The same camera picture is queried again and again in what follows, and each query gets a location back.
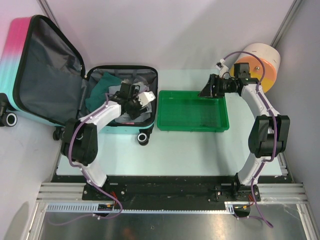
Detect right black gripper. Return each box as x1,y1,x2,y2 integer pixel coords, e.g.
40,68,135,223
197,74,237,99

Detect dark green shorts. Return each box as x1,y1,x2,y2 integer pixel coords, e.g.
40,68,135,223
85,72,122,112

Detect pink and teal kids suitcase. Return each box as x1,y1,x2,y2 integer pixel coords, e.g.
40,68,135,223
0,15,158,141

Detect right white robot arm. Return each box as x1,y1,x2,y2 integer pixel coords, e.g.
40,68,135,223
198,59,290,201

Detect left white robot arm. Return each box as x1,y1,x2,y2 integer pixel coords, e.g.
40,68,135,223
60,82,156,200

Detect green plastic tray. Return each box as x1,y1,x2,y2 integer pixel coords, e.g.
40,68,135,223
156,90,230,133

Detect white cylinder with orange-yellow face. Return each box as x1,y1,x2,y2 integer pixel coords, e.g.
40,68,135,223
235,43,281,93

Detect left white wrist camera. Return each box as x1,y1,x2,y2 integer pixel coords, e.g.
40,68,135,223
137,91,156,108

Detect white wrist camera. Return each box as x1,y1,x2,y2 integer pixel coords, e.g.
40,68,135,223
137,91,156,108
215,58,229,78

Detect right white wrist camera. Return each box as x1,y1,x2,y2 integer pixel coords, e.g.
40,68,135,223
215,58,229,78

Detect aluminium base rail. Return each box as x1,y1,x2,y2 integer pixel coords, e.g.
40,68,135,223
36,176,308,215

